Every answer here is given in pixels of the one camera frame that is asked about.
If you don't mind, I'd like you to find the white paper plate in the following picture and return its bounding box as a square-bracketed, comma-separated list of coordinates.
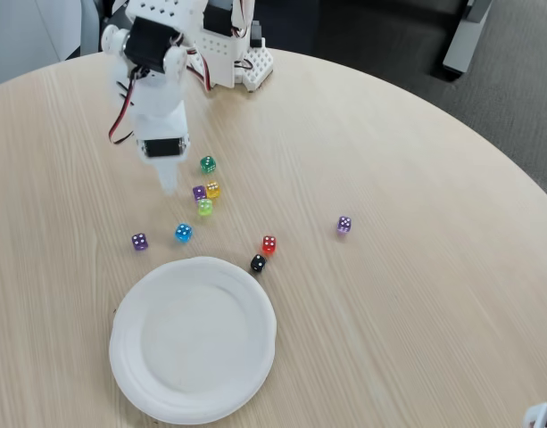
[108, 255, 278, 425]

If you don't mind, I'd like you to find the red black servo cable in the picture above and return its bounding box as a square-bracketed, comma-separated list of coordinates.
[108, 66, 144, 146]

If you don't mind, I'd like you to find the white cabinet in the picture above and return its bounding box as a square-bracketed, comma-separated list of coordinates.
[0, 0, 100, 89]

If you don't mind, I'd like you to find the black office chair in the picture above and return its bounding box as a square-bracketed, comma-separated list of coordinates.
[98, 3, 136, 53]

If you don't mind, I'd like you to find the grey desk leg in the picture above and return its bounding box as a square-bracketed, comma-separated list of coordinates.
[442, 0, 493, 77]

